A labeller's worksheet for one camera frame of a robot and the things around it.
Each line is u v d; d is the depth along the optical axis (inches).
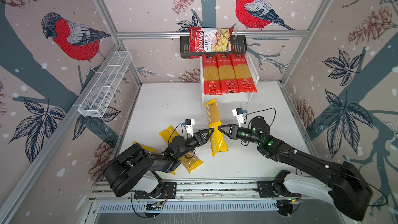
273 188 26.0
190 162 31.4
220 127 28.5
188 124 29.3
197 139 27.4
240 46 37.4
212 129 28.8
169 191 28.7
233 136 25.6
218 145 27.7
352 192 15.8
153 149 34.4
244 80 28.7
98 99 28.0
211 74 29.9
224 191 29.3
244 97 36.6
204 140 27.3
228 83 28.1
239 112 27.4
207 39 34.5
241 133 26.0
